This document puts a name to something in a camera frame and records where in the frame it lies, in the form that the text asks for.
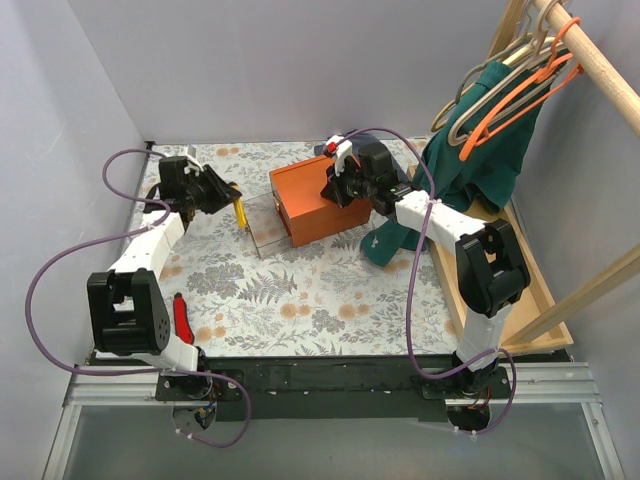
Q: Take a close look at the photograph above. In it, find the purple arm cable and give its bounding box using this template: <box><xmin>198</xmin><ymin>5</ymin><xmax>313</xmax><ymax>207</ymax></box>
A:
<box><xmin>339</xmin><ymin>127</ymin><xmax>516</xmax><ymax>437</ymax></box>
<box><xmin>24</xmin><ymin>148</ymin><xmax>251</xmax><ymax>449</ymax></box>

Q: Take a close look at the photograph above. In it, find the aluminium rail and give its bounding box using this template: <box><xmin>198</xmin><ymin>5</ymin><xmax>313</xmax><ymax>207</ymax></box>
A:
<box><xmin>63</xmin><ymin>362</ymin><xmax>602</xmax><ymax>406</ymax></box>

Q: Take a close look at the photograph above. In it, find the floral patterned table mat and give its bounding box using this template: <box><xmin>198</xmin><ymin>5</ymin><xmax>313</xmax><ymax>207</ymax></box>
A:
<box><xmin>159</xmin><ymin>142</ymin><xmax>457</xmax><ymax>357</ymax></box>

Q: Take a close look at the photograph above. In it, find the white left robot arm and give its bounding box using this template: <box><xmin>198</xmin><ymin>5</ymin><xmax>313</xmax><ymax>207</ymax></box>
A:
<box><xmin>87</xmin><ymin>154</ymin><xmax>241</xmax><ymax>400</ymax></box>

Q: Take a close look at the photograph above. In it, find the orange wooden drawer box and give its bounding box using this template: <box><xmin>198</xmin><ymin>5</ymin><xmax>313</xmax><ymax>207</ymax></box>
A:
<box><xmin>269</xmin><ymin>155</ymin><xmax>372</xmax><ymax>247</ymax></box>

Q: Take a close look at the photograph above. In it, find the grey clothes hanger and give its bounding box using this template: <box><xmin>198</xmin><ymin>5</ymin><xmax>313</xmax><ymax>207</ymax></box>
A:
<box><xmin>429</xmin><ymin>32</ymin><xmax>551</xmax><ymax>132</ymax></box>

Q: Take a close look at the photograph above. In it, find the dark green garment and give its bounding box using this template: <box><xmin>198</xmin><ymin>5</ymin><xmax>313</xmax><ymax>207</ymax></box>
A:
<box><xmin>360</xmin><ymin>61</ymin><xmax>542</xmax><ymax>267</ymax></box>

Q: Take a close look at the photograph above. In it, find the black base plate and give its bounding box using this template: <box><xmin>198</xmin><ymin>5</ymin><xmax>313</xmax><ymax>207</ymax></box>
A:
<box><xmin>155</xmin><ymin>356</ymin><xmax>511</xmax><ymax>422</ymax></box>

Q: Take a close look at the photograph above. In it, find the yellow utility knife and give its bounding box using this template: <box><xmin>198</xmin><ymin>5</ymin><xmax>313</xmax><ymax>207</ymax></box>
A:
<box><xmin>233</xmin><ymin>194</ymin><xmax>248</xmax><ymax>230</ymax></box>

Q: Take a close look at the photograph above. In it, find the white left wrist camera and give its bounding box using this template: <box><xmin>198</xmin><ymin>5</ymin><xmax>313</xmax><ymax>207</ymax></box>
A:
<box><xmin>181</xmin><ymin>145</ymin><xmax>203</xmax><ymax>173</ymax></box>

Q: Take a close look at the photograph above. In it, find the orange clothes hanger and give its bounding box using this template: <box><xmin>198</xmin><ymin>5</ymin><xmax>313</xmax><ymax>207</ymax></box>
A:
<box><xmin>448</xmin><ymin>17</ymin><xmax>584</xmax><ymax>162</ymax></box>

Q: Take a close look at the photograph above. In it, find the red utility knife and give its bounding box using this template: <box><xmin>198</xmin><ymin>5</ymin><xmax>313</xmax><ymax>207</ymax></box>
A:
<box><xmin>172</xmin><ymin>292</ymin><xmax>195</xmax><ymax>345</ymax></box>

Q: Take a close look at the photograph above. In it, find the wooden clothes rack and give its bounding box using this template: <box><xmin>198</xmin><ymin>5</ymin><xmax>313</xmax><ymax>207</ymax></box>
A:
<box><xmin>424</xmin><ymin>0</ymin><xmax>640</xmax><ymax>354</ymax></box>

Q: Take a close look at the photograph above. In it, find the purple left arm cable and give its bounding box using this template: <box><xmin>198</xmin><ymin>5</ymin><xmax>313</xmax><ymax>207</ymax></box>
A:
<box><xmin>24</xmin><ymin>148</ymin><xmax>251</xmax><ymax>449</ymax></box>

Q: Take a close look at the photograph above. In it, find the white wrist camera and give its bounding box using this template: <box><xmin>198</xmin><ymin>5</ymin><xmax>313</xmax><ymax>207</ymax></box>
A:
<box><xmin>323</xmin><ymin>135</ymin><xmax>353</xmax><ymax>176</ymax></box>
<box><xmin>181</xmin><ymin>145</ymin><xmax>203</xmax><ymax>173</ymax></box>

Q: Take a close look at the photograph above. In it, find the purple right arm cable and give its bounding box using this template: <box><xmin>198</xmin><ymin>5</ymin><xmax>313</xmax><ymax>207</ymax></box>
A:
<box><xmin>339</xmin><ymin>127</ymin><xmax>516</xmax><ymax>437</ymax></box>

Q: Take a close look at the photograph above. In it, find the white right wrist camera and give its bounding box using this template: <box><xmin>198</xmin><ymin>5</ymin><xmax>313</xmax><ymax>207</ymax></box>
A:
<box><xmin>323</xmin><ymin>135</ymin><xmax>353</xmax><ymax>176</ymax></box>

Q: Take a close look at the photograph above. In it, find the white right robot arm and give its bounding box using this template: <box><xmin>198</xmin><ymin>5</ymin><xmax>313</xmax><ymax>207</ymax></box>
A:
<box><xmin>321</xmin><ymin>136</ymin><xmax>531</xmax><ymax>398</ymax></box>

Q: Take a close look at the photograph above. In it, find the beige clothes hanger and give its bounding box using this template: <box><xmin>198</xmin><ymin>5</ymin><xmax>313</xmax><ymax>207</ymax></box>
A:
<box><xmin>447</xmin><ymin>1</ymin><xmax>573</xmax><ymax>161</ymax></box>

